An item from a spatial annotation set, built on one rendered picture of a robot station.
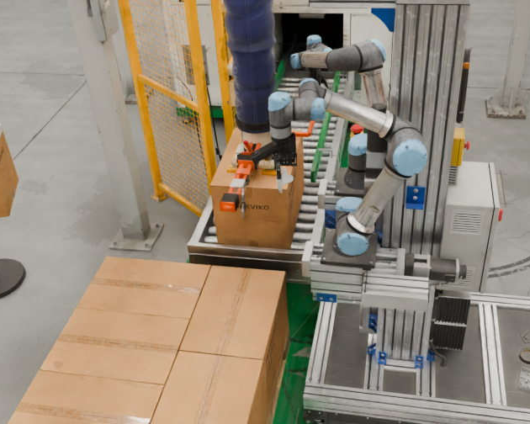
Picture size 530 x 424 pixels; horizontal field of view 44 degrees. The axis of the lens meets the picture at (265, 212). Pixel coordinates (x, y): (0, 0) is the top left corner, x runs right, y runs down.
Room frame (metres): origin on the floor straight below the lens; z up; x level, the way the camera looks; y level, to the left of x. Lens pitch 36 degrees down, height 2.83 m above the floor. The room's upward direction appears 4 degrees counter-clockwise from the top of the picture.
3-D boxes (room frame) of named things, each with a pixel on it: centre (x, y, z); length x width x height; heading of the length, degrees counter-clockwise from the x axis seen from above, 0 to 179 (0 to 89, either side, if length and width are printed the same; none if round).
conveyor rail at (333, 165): (3.78, -0.50, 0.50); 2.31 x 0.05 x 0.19; 166
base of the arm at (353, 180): (2.64, -0.47, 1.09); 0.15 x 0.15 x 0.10
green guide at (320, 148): (4.14, -0.53, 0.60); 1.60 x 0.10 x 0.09; 166
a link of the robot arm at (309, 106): (2.06, -0.18, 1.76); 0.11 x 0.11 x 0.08; 84
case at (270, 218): (3.08, 0.01, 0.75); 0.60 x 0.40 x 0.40; 167
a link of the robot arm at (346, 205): (2.15, -0.35, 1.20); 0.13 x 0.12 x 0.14; 174
